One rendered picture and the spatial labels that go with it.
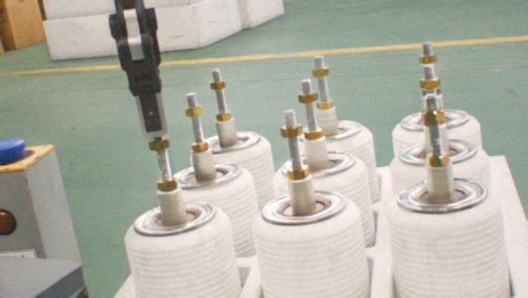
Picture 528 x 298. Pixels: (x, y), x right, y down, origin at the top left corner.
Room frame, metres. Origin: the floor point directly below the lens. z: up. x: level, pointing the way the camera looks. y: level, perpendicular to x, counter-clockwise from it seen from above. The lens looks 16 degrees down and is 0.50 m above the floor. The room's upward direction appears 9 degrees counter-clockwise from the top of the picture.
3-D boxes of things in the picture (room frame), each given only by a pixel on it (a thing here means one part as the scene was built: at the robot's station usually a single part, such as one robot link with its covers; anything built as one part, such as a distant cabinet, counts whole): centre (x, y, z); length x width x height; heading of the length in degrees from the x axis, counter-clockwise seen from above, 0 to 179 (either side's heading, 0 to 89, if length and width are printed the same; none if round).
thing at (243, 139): (0.94, 0.04, 0.25); 0.08 x 0.08 x 0.01
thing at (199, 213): (0.71, 0.09, 0.25); 0.08 x 0.08 x 0.01
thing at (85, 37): (3.90, 0.62, 0.09); 0.39 x 0.39 x 0.18; 60
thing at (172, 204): (0.71, 0.09, 0.26); 0.02 x 0.02 x 0.03
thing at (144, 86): (0.69, 0.09, 0.36); 0.03 x 0.01 x 0.05; 5
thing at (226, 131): (0.94, 0.04, 0.26); 0.02 x 0.02 x 0.03
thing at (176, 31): (3.69, 0.26, 0.09); 0.39 x 0.39 x 0.18; 63
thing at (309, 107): (0.80, -0.05, 0.30); 0.01 x 0.01 x 0.08; 2
